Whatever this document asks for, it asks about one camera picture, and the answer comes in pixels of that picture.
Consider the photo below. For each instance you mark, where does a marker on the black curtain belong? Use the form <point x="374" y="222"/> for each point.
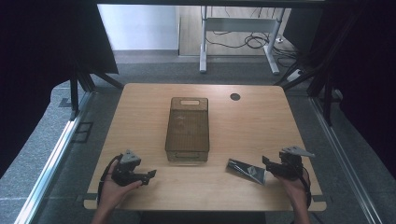
<point x="364" y="77"/>
<point x="40" y="62"/>

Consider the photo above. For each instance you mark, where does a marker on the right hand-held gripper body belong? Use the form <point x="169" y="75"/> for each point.
<point x="291" y="166"/>

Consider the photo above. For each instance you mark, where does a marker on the black round table grommet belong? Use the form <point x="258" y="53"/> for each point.
<point x="235" y="96"/>

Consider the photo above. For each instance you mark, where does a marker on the black metal stand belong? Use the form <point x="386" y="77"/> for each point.
<point x="74" y="93"/>
<point x="327" y="99"/>

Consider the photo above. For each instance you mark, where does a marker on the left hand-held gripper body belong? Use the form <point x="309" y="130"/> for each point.
<point x="124" y="175"/>

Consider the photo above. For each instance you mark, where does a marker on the person's left hand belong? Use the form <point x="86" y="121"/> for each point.
<point x="113" y="193"/>

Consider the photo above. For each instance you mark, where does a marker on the person's right hand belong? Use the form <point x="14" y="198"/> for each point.
<point x="294" y="191"/>

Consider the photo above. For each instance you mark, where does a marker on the black foil packet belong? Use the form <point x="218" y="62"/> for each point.
<point x="246" y="171"/>

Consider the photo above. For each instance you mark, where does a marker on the white power strip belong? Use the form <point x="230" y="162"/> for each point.
<point x="294" y="75"/>

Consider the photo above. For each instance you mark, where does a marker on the white metal desk frame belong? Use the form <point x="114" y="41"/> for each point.
<point x="239" y="23"/>

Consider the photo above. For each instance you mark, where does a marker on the brown translucent plastic basket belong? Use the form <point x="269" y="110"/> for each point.
<point x="187" y="130"/>

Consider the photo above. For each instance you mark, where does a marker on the aluminium floor rail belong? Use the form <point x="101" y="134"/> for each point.
<point x="53" y="161"/>
<point x="342" y="161"/>

